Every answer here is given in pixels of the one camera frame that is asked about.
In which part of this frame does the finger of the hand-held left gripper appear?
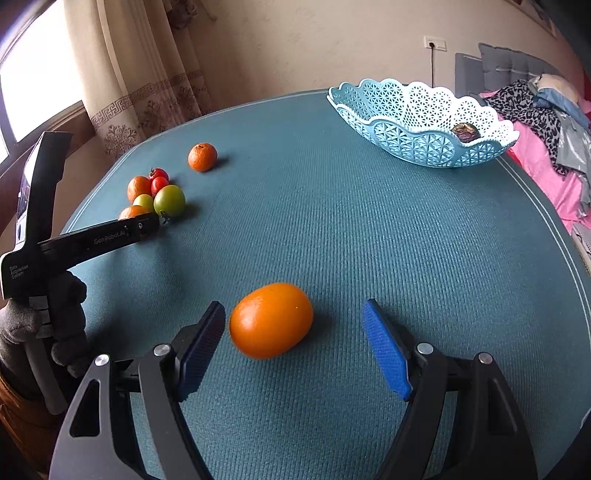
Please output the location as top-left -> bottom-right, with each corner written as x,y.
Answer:
121,213 -> 161,241

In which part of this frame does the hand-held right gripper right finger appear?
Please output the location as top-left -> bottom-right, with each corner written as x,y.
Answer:
361,298 -> 539,480

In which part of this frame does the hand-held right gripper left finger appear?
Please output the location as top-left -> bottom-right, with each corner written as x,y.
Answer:
48,301 -> 227,480

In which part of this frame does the large green tomato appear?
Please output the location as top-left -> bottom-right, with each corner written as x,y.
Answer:
154,185 -> 186,217

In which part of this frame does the large orange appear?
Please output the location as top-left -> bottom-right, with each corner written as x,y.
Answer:
229,282 -> 315,360

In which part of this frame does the small mandarin with dark stem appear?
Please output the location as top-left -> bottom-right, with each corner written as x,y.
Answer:
188,143 -> 218,173

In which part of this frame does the light blue lattice basket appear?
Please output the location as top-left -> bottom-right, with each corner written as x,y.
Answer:
327,78 -> 520,169

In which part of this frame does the person's left hand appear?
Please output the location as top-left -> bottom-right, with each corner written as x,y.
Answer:
0,270 -> 90,380

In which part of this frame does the window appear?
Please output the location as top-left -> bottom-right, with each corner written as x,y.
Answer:
0,0 -> 86,153

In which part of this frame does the beige patterned curtain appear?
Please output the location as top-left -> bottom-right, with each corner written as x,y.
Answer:
62,0 -> 215,162

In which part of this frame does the dark passion fruit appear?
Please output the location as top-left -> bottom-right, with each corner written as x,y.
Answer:
451,123 -> 481,144

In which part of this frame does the pile of clothes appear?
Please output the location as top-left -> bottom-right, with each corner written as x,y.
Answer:
480,90 -> 591,234

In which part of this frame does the grey-green floral cloth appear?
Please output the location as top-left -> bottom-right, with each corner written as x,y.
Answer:
554,111 -> 591,217

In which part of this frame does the leopard print cloth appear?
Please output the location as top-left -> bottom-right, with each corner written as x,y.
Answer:
482,79 -> 578,176

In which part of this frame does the blue denim cloth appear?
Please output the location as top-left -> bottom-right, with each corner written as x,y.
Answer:
533,88 -> 591,131

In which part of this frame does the white and yellow cloth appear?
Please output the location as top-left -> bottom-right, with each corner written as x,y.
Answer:
529,73 -> 580,104

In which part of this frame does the grey cushion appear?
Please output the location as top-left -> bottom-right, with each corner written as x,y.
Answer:
478,42 -> 563,85

